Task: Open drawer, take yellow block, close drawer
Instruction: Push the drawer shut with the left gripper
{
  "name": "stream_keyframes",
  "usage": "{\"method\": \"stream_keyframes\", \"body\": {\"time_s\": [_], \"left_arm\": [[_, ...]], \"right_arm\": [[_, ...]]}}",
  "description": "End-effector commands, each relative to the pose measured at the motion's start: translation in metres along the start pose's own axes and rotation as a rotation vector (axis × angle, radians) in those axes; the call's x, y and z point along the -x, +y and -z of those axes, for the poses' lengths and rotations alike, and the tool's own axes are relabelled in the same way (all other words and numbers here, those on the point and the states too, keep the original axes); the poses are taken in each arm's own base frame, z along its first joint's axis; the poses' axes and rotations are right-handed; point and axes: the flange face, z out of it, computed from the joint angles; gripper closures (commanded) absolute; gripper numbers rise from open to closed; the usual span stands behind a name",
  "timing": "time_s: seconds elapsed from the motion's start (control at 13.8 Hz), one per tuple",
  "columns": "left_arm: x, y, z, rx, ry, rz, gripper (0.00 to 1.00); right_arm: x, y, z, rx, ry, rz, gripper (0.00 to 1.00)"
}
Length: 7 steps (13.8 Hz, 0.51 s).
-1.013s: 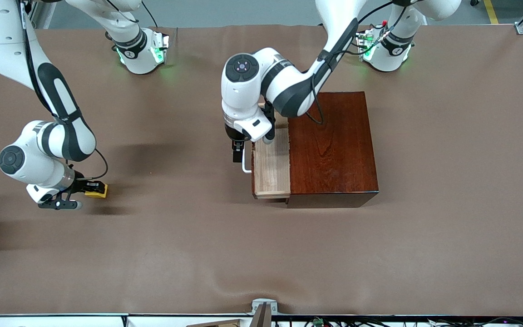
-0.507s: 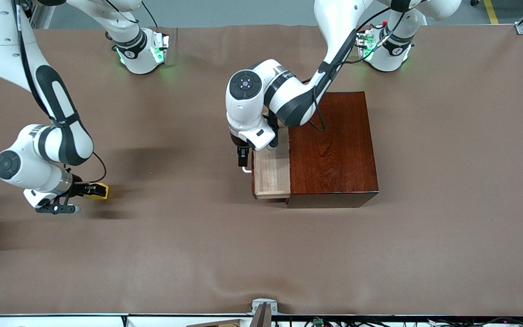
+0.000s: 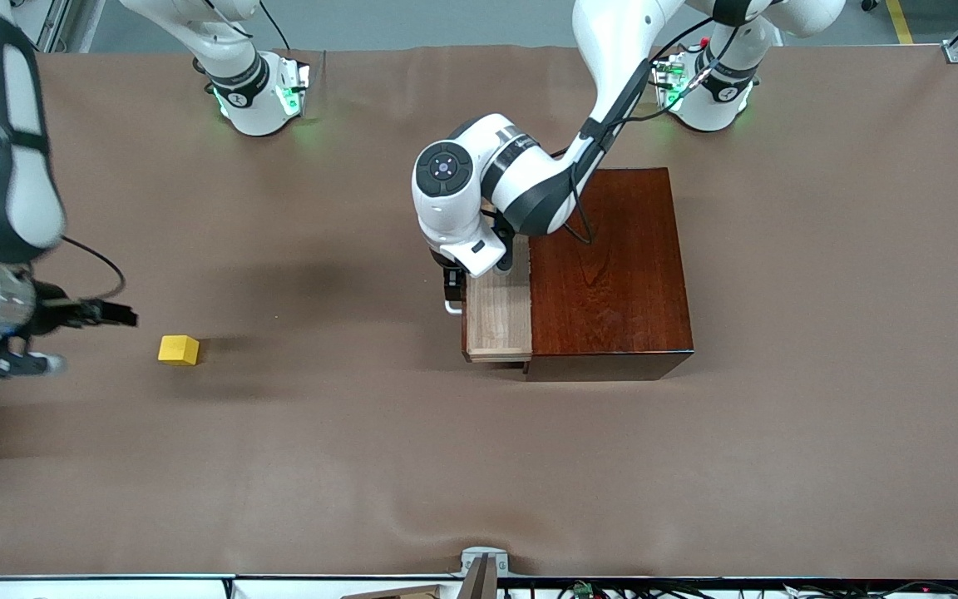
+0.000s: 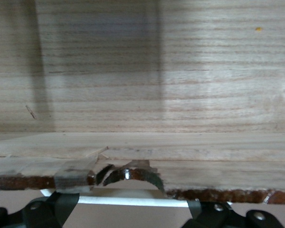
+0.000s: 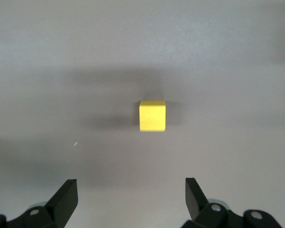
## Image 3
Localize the wooden drawer with white handle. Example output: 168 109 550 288
443 235 534 369

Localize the yellow wooden block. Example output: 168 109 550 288
157 334 200 366

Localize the dark brown wooden cabinet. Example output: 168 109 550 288
526 168 694 382

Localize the brown table cover sheet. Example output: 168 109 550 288
0 43 958 581

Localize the tan wooden board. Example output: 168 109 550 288
339 585 447 599

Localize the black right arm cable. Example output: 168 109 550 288
59 235 127 302

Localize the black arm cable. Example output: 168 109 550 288
59 235 127 302
558 17 717 246

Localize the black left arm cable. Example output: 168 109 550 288
558 17 717 246

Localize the grey metal table bracket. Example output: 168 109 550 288
460 547 511 577

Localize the black right base cable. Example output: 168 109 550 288
259 0 293 52

